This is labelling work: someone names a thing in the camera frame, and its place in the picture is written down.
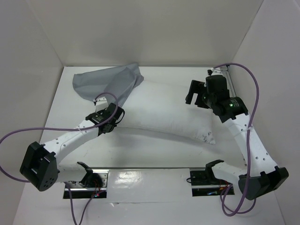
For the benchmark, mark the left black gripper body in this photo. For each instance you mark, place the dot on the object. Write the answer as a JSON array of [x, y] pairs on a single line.
[[113, 125]]

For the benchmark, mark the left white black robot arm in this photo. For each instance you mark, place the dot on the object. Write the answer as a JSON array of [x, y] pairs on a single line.
[[42, 165]]

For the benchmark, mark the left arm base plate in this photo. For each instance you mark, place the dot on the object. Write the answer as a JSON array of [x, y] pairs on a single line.
[[96, 186]]

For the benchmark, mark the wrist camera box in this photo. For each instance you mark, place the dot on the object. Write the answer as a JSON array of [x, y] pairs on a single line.
[[100, 104], [214, 71]]

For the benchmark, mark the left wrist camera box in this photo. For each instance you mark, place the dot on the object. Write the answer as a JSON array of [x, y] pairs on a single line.
[[100, 104]]

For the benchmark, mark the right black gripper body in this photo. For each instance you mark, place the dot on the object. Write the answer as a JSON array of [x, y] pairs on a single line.
[[199, 94]]

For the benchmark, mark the aluminium rail frame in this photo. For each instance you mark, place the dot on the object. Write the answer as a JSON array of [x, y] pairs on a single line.
[[225, 72]]

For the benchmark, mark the grey pillowcase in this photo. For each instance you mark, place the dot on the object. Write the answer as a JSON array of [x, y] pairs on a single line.
[[119, 81]]

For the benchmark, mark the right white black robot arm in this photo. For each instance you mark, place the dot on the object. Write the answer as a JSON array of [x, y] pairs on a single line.
[[262, 174]]

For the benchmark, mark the white pillow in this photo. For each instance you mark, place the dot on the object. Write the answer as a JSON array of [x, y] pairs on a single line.
[[161, 108]]

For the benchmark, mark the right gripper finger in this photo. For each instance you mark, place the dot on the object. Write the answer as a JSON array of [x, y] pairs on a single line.
[[197, 87], [189, 98]]

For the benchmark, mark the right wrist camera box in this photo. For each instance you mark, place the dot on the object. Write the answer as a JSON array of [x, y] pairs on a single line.
[[214, 71]]

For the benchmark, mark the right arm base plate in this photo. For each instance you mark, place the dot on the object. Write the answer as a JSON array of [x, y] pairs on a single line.
[[203, 185]]

